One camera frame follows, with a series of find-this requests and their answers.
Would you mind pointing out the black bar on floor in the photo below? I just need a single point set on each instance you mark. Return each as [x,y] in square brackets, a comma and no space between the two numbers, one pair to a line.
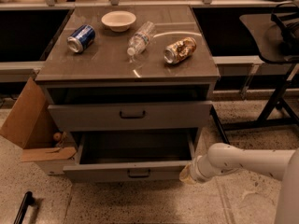
[27,201]

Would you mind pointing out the brown cardboard box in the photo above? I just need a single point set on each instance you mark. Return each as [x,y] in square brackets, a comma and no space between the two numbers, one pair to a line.
[30,126]

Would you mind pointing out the grey drawer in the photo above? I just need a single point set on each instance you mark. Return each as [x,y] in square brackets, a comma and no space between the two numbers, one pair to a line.
[119,156]
[133,116]

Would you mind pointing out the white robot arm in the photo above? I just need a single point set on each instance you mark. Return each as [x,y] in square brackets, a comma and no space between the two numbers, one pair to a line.
[223,159]

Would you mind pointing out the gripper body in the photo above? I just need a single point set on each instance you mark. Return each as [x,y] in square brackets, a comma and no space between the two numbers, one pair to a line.
[195,172]

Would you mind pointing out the black side table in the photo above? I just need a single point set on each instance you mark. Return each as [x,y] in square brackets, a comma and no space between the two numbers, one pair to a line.
[276,37]

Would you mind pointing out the small orange ball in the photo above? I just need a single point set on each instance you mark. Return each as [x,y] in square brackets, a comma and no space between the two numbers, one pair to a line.
[57,137]

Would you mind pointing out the blue soda can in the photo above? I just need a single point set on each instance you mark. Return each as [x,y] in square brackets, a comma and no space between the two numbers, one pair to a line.
[81,38]

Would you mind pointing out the clear plastic water bottle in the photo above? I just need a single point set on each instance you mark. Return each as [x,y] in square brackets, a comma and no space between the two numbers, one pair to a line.
[141,38]

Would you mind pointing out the gold crushed can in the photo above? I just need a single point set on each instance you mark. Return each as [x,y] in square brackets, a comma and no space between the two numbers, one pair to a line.
[180,50]

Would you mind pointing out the grey drawer cabinet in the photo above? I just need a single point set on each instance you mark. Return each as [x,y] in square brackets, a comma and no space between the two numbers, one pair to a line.
[104,73]

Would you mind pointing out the grey top drawer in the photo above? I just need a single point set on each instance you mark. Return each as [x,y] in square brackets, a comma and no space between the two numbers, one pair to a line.
[133,116]

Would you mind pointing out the white bowl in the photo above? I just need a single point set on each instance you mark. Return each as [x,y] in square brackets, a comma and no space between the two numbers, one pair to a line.
[118,21]

